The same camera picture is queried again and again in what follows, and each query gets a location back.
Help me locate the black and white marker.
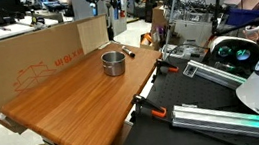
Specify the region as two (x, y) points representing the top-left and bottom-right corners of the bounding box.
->
(121, 44), (137, 60)

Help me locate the stainless steel pot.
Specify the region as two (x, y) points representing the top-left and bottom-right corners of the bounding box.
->
(100, 49), (130, 79)

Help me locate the grey upright panel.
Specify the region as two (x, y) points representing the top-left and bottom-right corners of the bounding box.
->
(71, 0), (134, 42)

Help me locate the light corrugated cardboard panel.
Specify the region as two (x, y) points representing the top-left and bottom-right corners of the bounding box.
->
(75, 14), (111, 56)

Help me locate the small brown cardboard box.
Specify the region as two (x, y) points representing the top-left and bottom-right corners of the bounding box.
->
(148, 4), (170, 34)

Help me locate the slanted silver metal pole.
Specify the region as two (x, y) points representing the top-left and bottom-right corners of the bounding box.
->
(157, 0), (193, 61)

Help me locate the black clamp with orange trigger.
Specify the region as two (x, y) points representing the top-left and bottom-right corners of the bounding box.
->
(149, 55), (182, 83)
(128, 90), (170, 123)

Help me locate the brown cardboard sheet with print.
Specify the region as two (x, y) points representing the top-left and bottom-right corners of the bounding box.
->
(0, 14), (118, 113)

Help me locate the blue plastic bin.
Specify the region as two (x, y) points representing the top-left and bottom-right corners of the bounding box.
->
(223, 2), (259, 29)

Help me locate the white VR headset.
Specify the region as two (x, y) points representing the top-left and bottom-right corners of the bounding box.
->
(207, 30), (259, 84)

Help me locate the white VR controller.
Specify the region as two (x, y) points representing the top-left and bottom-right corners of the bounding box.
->
(243, 22), (259, 43)

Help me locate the white crate with cables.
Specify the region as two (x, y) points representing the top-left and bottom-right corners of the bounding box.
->
(172, 13), (216, 49)

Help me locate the short aluminium profile rail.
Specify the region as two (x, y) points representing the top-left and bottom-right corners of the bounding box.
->
(180, 53), (249, 97)

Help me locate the long aluminium profile rail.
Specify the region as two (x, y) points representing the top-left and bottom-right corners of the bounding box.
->
(168, 94), (259, 145)

